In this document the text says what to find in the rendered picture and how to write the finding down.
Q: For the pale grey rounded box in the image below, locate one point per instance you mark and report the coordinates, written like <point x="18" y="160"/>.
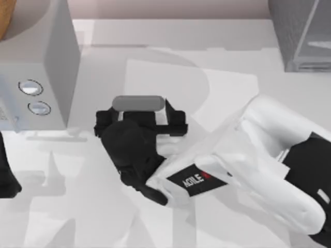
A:
<point x="138" y="103"/>

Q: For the small round microwave knob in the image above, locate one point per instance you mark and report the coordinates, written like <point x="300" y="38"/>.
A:
<point x="39" y="107"/>

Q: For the large round microwave knob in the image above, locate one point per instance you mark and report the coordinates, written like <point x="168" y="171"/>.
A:
<point x="30" y="87"/>

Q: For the pale microwave oven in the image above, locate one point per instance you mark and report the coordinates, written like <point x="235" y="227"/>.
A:
<point x="38" y="51"/>

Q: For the grey cabinet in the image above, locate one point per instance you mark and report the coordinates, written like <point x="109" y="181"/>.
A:
<point x="302" y="31"/>

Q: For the pale blue microwave door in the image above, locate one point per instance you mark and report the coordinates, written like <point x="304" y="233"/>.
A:
<point x="6" y="103"/>

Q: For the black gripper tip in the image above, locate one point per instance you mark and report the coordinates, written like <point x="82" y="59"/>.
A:
<point x="6" y="170"/>

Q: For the brown wooden object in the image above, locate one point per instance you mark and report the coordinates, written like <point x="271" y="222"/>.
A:
<point x="4" y="18"/>

